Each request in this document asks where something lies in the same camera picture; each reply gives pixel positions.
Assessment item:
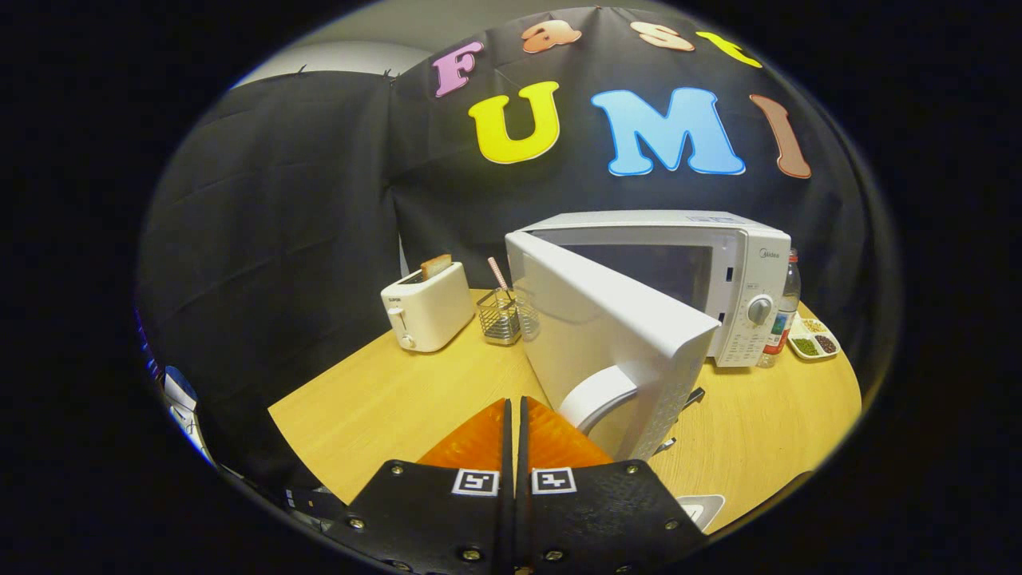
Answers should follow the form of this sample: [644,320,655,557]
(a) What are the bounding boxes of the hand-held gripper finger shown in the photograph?
[517,395,711,575]
[323,397,516,575]

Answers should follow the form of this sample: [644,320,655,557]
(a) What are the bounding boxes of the white microwave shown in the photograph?
[505,210,793,462]

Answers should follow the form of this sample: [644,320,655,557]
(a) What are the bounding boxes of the white plate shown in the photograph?
[677,494,726,532]

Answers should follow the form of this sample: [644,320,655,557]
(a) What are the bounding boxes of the small black device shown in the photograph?
[283,486,348,524]

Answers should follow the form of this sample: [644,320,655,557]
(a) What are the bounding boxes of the white toaster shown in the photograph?
[380,262,476,353]

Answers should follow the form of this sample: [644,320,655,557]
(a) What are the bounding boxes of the clear bottle with red cap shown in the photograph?
[756,248,802,368]

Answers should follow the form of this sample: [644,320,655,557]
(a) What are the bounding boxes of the white divided dish of beans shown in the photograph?
[786,315,841,360]

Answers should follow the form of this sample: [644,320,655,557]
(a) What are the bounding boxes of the white and blue object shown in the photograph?
[164,366,212,464]

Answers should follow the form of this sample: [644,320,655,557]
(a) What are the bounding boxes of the wire mesh basket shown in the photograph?
[477,287,524,346]

